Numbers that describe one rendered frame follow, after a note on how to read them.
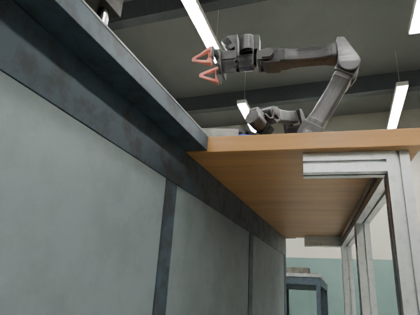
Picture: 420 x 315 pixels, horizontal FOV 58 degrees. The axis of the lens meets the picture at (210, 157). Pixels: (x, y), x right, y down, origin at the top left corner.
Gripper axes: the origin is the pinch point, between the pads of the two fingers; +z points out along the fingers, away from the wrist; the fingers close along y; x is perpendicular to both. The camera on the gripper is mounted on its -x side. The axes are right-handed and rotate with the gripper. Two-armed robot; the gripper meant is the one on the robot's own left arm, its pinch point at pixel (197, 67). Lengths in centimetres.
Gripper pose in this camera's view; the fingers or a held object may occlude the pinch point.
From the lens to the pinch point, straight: 136.1
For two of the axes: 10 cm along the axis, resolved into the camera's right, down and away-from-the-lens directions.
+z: -9.7, 0.4, 2.3
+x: -0.4, 9.3, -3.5
